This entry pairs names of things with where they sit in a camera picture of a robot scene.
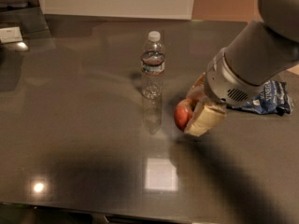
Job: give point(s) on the blue chip bag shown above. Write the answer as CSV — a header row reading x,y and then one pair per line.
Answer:
x,y
274,99

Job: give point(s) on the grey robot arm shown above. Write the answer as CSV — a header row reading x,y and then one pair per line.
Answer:
x,y
238,72

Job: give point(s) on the silver grey gripper body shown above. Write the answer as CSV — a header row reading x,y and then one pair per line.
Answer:
x,y
224,84

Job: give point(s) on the clear plastic water bottle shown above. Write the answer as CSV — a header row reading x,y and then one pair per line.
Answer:
x,y
153,65

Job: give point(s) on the red apple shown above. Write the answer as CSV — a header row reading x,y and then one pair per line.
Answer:
x,y
183,113

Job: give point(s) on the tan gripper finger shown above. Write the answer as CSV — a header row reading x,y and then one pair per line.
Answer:
x,y
204,118
196,92

